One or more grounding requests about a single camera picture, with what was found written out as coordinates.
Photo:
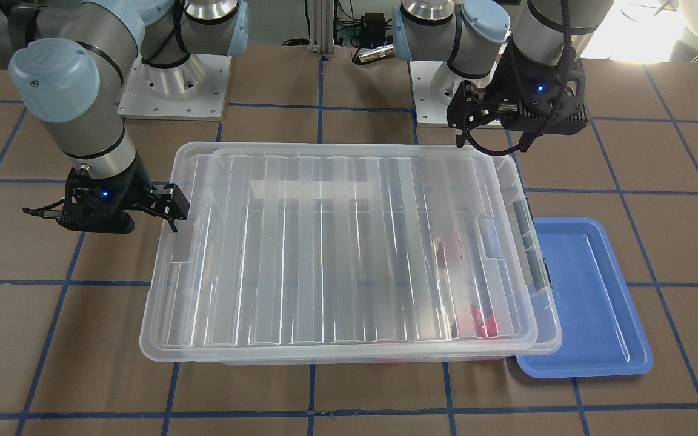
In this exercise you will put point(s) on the blue plastic tray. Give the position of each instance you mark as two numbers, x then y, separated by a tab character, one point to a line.
602	333

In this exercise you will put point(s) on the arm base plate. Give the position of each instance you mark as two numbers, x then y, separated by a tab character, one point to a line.
433	85
193	91

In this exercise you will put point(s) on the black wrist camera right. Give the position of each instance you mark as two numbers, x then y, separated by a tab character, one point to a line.
172	194

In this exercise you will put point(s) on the red block single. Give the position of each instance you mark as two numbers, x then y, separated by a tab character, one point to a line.
449	252

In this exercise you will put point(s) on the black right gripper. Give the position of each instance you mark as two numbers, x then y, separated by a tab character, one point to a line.
137	189

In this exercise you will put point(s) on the red block in pile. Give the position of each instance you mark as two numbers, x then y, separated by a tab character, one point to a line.
485	325

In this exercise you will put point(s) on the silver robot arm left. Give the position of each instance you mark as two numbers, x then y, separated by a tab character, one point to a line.
461	51

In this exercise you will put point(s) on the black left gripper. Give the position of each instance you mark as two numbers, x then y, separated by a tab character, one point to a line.
508	77

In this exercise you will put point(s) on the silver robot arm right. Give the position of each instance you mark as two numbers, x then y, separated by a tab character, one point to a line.
70	60

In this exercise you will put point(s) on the clear plastic storage box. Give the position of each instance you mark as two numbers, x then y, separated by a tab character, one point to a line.
349	260

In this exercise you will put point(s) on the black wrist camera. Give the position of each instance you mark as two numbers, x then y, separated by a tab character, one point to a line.
172	194
466	112

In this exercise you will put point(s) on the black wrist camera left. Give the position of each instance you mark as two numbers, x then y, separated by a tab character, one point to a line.
466	112

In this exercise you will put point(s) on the clear plastic box lid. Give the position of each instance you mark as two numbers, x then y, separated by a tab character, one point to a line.
343	254

